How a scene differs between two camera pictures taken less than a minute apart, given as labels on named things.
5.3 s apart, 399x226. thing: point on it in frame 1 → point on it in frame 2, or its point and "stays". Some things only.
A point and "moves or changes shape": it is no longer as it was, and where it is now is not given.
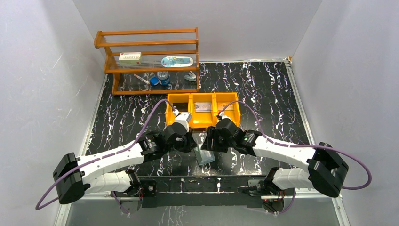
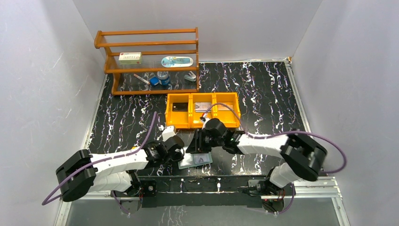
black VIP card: x=181 y=107 stays
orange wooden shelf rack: x=151 y=61 stays
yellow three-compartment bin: x=205 y=108 stays
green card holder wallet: x=204 y=157 moves or changes shape
